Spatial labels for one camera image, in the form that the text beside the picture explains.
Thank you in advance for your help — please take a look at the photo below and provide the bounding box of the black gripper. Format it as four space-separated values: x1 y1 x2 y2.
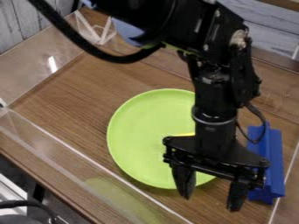
163 123 270 212

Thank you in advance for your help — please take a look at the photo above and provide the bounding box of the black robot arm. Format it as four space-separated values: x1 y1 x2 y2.
28 0 270 212

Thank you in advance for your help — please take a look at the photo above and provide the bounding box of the clear acrylic corner bracket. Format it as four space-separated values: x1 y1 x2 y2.
75 10 117 46

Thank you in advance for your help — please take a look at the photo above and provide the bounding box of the black cable lower left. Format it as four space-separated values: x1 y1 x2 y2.
0 199 60 224

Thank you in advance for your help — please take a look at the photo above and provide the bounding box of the yellow toy banana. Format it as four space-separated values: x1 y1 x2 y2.
173 132 195 137

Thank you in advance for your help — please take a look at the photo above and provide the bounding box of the blue plastic block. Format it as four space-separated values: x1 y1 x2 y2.
247 123 286 205

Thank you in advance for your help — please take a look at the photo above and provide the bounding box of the green round plate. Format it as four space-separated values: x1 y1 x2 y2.
107 87 218 190

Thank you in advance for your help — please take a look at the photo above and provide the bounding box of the clear acrylic tray wall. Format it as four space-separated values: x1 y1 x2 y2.
0 107 192 224

